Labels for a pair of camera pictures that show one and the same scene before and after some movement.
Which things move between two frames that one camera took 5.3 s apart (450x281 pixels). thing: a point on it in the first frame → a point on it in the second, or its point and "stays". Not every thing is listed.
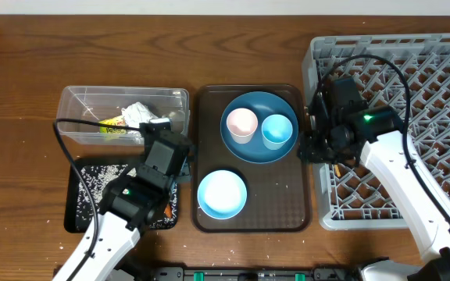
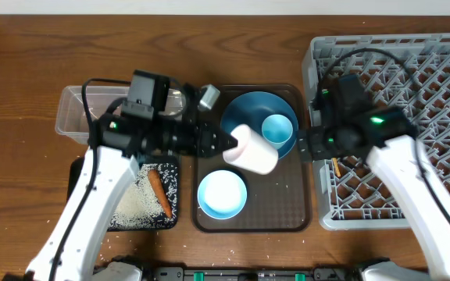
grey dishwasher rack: x=426 y=83 stays
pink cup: x=241 y=124 → x=252 y=152
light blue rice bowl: x=222 y=194 stays
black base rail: x=258 y=274 stays
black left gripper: x=186 y=161 → x=203 y=133
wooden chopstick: x=337 y=171 stays
